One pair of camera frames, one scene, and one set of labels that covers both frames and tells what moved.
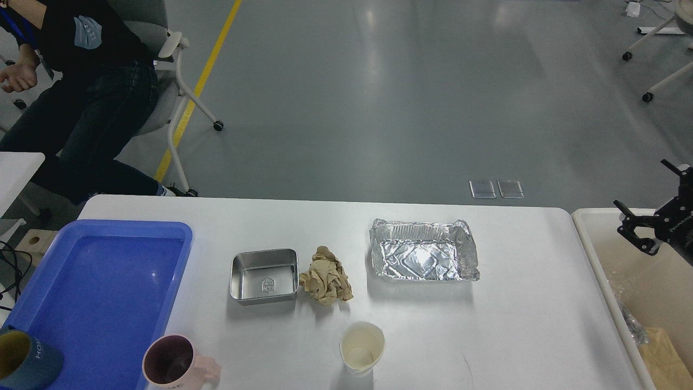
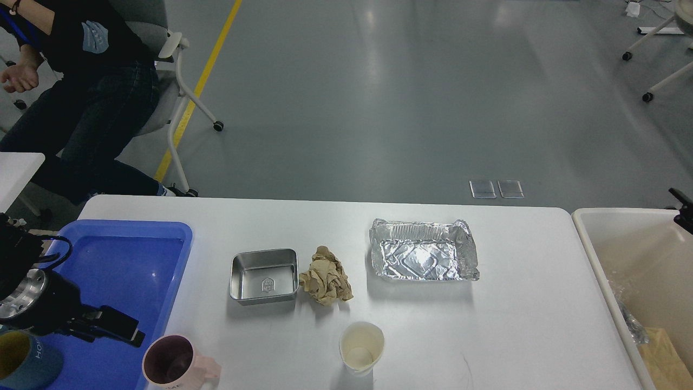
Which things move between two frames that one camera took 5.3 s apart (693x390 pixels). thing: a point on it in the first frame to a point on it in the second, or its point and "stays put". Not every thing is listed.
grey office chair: (149, 19) stays put
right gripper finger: (626, 230) to (685, 218)
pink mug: (171, 362) stays put
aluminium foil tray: (418, 251) stays put
